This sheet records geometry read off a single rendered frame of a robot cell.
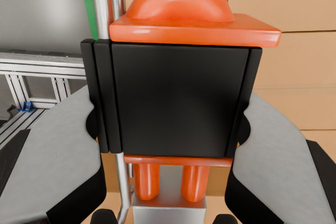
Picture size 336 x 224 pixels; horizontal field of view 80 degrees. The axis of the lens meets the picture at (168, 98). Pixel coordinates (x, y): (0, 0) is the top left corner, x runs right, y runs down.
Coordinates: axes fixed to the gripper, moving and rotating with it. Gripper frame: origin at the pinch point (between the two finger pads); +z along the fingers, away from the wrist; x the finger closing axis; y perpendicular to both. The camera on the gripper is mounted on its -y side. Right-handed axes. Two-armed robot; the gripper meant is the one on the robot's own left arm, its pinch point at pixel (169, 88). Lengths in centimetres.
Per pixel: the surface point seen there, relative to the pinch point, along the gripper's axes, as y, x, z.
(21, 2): 8, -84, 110
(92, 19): 15, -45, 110
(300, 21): 4, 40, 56
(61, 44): 30, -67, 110
